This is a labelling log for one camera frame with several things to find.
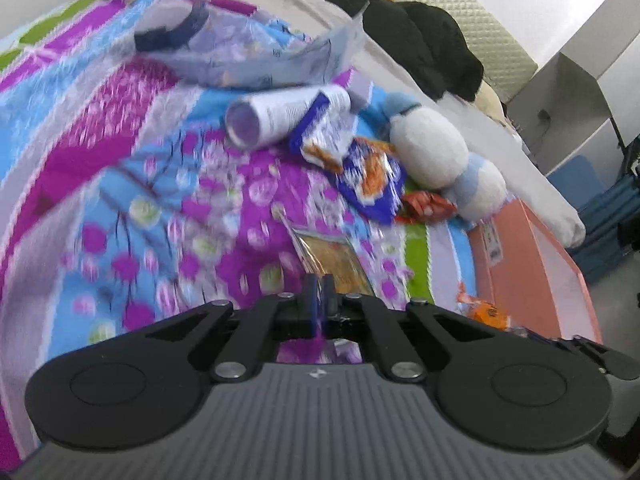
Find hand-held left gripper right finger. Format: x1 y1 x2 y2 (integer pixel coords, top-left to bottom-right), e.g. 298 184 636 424
321 274 496 383

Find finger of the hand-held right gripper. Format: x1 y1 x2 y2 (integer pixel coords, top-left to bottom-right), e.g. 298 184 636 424
547 335 640 383

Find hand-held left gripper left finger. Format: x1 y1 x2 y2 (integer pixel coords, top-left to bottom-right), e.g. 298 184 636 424
150 274 323 383

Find clear golden snack packet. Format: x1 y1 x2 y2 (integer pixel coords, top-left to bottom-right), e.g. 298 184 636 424
272 202 377 297

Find pink cardboard box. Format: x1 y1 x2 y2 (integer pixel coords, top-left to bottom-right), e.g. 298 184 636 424
467 197 603 346

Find dark red snack packet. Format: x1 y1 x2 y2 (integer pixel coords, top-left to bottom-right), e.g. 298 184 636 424
397 191 458 225

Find blue orange snack packet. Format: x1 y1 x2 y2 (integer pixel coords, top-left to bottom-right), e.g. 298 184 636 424
335 137 406 223

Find blue suitcase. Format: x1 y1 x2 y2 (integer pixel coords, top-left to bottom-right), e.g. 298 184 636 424
547 155 640 286

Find blue white snack packet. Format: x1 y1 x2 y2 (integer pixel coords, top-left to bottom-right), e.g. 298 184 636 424
290 95 358 171

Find white spray can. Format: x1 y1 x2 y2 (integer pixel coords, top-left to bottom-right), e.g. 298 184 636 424
224 85 352 150

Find white blue plush toy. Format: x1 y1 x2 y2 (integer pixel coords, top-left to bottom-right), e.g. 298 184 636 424
382 92 508 221

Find striped floral bedsheet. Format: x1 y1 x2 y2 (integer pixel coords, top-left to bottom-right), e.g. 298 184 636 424
0 0 481 461

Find black stand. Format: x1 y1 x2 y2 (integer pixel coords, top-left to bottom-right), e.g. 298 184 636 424
607 115 640 183

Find purple clear plastic bag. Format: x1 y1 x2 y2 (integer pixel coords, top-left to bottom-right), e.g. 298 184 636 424
134 0 366 88

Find grey cabinet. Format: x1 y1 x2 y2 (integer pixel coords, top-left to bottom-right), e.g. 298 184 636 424
505 0 640 176

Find black clothes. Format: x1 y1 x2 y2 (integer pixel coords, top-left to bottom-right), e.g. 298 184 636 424
290 0 486 103

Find white quilted headboard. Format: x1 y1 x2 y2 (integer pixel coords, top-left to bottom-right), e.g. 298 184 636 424
350 0 538 103

